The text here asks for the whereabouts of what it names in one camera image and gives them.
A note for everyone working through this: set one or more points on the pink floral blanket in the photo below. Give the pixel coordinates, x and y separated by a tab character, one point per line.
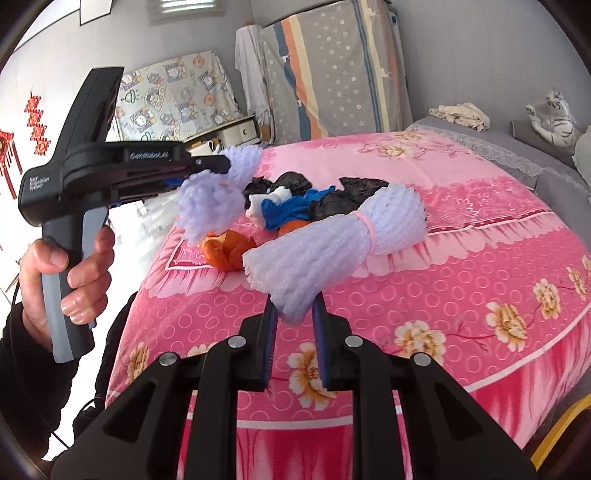
461	277

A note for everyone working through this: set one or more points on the cartoon printed cloth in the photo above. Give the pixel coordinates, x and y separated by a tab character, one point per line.
175	97

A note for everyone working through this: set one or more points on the striped cloth wardrobe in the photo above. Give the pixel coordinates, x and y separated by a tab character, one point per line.
341	69

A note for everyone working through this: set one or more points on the orange plastic bag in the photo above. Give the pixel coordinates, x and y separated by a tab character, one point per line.
226	251

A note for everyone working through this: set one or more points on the grey sofa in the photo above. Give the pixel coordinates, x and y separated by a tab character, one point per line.
531	175

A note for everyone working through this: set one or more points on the person's left hand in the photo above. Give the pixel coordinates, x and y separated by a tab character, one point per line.
92	277

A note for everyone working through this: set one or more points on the large foam net bundle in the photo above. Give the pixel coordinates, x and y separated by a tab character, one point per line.
332	244

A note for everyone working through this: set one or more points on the red knot wall decoration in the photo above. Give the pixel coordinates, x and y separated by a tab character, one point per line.
8	159
39	122

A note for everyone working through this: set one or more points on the yellow trash bin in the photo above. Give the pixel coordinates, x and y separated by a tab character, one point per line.
561	434

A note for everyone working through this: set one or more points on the window blind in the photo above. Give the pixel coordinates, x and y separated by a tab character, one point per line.
203	4

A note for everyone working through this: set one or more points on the white tiger plush toy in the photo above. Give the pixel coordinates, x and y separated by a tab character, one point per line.
556	117

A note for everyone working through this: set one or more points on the cream cloth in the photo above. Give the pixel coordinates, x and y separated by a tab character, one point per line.
461	116

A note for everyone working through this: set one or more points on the white hanging garment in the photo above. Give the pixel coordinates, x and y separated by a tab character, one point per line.
251	74

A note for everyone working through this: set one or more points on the blue cloth piece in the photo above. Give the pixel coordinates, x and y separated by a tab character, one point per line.
291	207

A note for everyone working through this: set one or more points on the white drawer cabinet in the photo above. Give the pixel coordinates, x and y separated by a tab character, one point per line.
235	131

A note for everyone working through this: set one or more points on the person's dark clothing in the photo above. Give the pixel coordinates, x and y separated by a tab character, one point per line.
106	360

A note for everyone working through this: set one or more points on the small lavender foam net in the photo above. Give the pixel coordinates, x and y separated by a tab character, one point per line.
212	203

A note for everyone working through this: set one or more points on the person's left forearm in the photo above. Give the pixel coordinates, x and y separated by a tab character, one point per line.
32	383

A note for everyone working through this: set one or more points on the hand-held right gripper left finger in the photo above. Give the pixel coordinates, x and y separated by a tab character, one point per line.
272	344

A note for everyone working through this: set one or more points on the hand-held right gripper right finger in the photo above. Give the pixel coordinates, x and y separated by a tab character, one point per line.
320	344

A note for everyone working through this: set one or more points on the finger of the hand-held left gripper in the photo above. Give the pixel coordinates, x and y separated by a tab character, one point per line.
210	164
164	190

